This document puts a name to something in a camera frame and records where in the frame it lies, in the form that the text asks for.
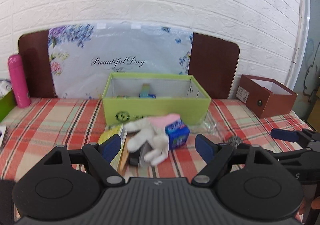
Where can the green side box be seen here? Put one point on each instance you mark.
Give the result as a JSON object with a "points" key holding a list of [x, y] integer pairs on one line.
{"points": [[7, 101]]}

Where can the blue item inside box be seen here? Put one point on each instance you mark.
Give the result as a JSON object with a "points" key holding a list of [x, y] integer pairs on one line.
{"points": [[145, 92]]}

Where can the white window frame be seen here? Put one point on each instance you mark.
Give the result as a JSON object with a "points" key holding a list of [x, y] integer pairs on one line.
{"points": [[300, 45]]}

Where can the dark brown headboard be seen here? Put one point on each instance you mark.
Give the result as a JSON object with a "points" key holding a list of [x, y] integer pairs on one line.
{"points": [[213, 63]]}

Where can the yellow green paper box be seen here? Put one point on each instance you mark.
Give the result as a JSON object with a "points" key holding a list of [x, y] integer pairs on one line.
{"points": [[111, 145]]}

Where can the white pink glove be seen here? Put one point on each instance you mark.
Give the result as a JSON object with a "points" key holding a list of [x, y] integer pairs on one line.
{"points": [[151, 130]]}

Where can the floral plastic packaged pillow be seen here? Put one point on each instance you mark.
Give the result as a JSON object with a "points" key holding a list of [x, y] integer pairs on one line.
{"points": [[82, 56]]}

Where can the clear plastic cup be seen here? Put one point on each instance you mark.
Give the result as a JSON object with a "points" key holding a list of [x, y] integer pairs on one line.
{"points": [[210, 127]]}

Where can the green cardboard shoe box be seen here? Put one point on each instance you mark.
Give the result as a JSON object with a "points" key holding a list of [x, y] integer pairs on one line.
{"points": [[180, 94]]}

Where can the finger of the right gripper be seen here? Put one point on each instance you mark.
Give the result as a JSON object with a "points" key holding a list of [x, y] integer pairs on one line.
{"points": [[285, 135]]}

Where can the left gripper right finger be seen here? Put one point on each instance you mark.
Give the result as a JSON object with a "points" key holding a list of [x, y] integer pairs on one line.
{"points": [[216, 157]]}

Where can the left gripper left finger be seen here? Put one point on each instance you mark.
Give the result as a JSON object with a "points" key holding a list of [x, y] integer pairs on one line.
{"points": [[98, 158]]}

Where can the brown cardboard shoe box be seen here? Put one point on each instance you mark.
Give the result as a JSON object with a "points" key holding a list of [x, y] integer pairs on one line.
{"points": [[265, 97]]}

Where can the pink thermos bottle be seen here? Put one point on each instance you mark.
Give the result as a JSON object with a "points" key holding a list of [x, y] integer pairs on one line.
{"points": [[18, 81]]}

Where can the plaid bed sheet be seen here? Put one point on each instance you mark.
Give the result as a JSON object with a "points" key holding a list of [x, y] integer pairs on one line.
{"points": [[32, 132]]}

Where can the grey knitted item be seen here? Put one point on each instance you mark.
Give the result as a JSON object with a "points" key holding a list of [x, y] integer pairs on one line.
{"points": [[234, 141]]}

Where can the white remote device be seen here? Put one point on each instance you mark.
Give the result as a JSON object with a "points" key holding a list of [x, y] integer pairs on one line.
{"points": [[3, 131]]}

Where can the blue mentos gum box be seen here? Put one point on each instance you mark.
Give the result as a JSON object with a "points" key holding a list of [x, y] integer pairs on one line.
{"points": [[178, 133]]}

